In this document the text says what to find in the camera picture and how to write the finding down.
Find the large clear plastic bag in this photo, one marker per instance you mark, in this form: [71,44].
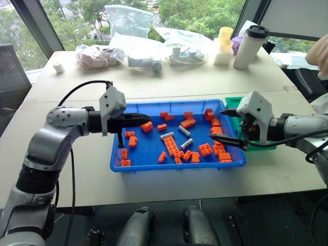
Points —
[129,21]

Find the plastic bag with pink contents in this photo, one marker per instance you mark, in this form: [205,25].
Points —
[96,57]

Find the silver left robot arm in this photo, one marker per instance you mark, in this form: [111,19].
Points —
[38,143]

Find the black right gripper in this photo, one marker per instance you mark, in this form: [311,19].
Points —
[249,129]

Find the black flat floor object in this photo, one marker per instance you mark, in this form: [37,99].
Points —
[237,228]

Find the dark window frame post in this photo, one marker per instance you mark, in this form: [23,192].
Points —
[38,28]
[252,12]

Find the grey brick left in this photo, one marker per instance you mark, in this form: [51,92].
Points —
[167,135]

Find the grey brick lower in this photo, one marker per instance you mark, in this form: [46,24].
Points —
[186,143]

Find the black round object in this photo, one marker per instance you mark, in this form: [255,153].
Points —
[269,45]

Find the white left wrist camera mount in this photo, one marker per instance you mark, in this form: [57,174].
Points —
[112,102]

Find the grey clothing of person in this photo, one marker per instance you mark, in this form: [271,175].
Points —
[320,103]

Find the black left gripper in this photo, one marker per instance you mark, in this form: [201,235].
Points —
[115,124]

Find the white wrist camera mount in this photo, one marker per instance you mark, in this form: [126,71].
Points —
[112,102]
[255,109]

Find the green plastic tray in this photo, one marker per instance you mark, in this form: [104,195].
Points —
[232,102]

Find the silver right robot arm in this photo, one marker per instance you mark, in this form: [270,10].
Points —
[299,125]

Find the small orange building block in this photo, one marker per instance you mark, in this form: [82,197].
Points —
[129,134]
[125,163]
[124,154]
[178,161]
[162,127]

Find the wide orange building block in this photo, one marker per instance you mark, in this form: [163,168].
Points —
[188,123]

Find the white tumbler with black lid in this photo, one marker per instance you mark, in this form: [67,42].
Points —
[248,48]

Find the person's bare hand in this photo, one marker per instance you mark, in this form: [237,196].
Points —
[317,52]

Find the blue plastic tray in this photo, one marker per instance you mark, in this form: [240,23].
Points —
[151,146]

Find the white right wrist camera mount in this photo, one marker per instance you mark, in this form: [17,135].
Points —
[255,109]

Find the orange L-shaped building block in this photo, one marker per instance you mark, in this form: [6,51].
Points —
[167,117]

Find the white object under hand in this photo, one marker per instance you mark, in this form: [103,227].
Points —
[323,76]

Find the grey white cylindrical device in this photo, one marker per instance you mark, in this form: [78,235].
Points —
[144,63]

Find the grey brick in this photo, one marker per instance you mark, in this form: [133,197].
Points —
[167,135]
[186,143]

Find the narrow orange building block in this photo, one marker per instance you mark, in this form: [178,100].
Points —
[162,157]

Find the small white cylinder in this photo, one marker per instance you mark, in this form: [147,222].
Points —
[59,68]
[184,130]

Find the crumpled clear plastic bag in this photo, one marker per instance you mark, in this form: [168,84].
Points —
[133,47]

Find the black mesh chair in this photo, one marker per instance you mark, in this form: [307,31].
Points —
[12,77]

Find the purple plastic object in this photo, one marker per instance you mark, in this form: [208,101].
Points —
[237,45]

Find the small black floor object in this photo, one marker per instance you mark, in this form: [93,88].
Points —
[96,237]

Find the dark grey rounded shape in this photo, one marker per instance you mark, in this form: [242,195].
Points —
[135,226]
[198,226]

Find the black office chair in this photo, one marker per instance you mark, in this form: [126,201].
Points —
[307,83]

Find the long orange studded plate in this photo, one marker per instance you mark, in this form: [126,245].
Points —
[172,146]

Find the pale yellow plastic cup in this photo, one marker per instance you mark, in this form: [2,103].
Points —
[225,47]

